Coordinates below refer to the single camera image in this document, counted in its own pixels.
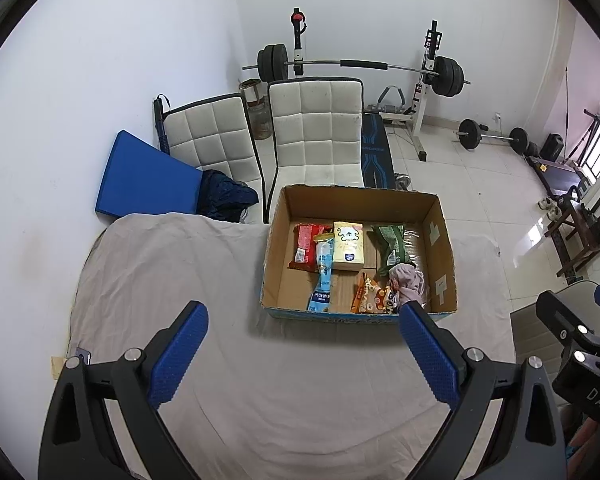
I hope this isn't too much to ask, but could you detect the red tissue packet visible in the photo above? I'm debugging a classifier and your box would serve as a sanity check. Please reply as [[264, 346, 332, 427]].
[[287, 223, 331, 273]]

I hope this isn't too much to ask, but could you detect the grey bed sheet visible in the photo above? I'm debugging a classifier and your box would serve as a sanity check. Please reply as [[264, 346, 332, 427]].
[[65, 212, 518, 480]]

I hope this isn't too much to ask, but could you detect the black folded umbrella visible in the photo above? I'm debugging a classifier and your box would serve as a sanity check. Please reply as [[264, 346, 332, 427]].
[[152, 94, 172, 153]]

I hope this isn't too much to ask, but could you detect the grey exercise device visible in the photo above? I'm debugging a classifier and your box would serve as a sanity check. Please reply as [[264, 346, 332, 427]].
[[377, 85, 411, 116]]

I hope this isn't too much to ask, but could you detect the cardboard box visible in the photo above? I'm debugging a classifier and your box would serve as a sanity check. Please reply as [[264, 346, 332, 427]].
[[260, 185, 458, 323]]

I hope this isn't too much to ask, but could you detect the green tissue packet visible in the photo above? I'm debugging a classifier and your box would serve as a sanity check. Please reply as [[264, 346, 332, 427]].
[[370, 224, 408, 278]]

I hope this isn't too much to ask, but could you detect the beige office chair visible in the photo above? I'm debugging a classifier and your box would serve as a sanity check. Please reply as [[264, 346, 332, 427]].
[[510, 280, 600, 366]]

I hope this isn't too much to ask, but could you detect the small wooden stool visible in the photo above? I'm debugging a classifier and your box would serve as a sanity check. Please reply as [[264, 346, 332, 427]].
[[238, 78, 261, 106]]

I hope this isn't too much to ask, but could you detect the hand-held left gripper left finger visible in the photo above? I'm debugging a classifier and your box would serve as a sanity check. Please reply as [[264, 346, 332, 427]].
[[39, 301, 210, 480]]

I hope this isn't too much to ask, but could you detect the black treadmill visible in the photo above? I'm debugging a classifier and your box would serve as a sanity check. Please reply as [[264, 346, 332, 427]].
[[526, 154, 593, 196]]

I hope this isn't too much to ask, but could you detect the white padded chair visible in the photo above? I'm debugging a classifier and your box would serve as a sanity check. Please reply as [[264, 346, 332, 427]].
[[162, 92, 266, 223], [266, 77, 366, 188]]

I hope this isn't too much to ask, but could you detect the dark wooden chair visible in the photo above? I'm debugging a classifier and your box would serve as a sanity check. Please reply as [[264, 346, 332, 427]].
[[544, 172, 600, 281]]

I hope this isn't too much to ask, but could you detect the short barbell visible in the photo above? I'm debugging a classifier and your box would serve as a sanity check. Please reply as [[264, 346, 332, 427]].
[[455, 118, 530, 155]]

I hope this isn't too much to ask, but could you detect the long blue snack packet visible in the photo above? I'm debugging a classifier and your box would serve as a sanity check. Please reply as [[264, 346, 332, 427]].
[[307, 232, 335, 313]]

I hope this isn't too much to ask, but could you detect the dark blue jacket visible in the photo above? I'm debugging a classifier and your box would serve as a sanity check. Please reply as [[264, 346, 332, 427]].
[[200, 169, 259, 223]]

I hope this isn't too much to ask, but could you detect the orange snack packet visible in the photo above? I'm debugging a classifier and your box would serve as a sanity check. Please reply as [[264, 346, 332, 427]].
[[350, 271, 400, 315]]

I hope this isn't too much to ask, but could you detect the clear water jug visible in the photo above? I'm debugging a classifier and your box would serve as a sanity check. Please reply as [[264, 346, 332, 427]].
[[249, 100, 272, 141]]

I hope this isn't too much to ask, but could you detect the black blue bench pad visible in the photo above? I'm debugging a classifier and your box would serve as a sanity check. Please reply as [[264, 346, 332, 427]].
[[360, 112, 396, 189]]

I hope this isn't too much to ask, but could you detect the white weight bench rack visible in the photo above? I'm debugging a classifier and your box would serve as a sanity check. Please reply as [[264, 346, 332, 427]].
[[291, 7, 443, 162]]

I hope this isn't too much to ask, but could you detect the black speaker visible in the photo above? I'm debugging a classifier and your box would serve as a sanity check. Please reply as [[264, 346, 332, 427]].
[[540, 133, 564, 162]]

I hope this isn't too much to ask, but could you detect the blue foam mat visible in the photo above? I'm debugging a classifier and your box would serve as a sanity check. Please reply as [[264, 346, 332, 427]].
[[95, 130, 205, 218]]

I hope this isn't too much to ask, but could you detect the long barbell with black plates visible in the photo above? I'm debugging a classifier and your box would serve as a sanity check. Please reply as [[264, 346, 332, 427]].
[[242, 44, 472, 98]]

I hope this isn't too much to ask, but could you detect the grey pink cloth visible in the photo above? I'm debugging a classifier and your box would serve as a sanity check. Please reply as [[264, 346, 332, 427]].
[[387, 261, 431, 308]]

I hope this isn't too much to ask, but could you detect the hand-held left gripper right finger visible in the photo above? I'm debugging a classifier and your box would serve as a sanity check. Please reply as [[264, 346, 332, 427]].
[[398, 301, 567, 480]]

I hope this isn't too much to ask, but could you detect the yellow tissue packet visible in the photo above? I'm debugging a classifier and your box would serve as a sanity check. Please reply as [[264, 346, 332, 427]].
[[331, 221, 366, 272]]

